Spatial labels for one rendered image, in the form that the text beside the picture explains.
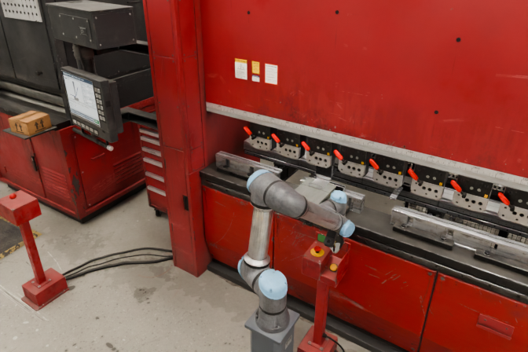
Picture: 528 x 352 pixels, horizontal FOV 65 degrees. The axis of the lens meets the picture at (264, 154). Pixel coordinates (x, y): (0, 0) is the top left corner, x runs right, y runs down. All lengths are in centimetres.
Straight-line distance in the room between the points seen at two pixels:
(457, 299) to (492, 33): 129
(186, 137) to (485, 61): 169
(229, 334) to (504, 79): 213
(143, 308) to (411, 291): 177
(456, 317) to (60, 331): 239
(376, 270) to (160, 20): 186
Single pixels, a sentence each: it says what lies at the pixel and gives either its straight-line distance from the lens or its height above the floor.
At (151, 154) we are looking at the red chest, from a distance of 361.
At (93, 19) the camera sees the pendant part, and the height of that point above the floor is 191.
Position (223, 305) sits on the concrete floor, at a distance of 308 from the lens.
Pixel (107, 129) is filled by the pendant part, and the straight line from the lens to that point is 246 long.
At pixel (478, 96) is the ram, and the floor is 166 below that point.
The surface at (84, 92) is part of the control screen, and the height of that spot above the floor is 150.
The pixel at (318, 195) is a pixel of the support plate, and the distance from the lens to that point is 233.
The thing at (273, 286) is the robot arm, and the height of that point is 100.
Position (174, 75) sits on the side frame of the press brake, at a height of 155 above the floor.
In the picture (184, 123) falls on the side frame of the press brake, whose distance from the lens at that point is 262.
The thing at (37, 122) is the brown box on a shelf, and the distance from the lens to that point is 350.
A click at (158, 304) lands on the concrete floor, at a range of 316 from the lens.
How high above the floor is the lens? 221
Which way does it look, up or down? 26 degrees down
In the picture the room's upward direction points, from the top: straight up
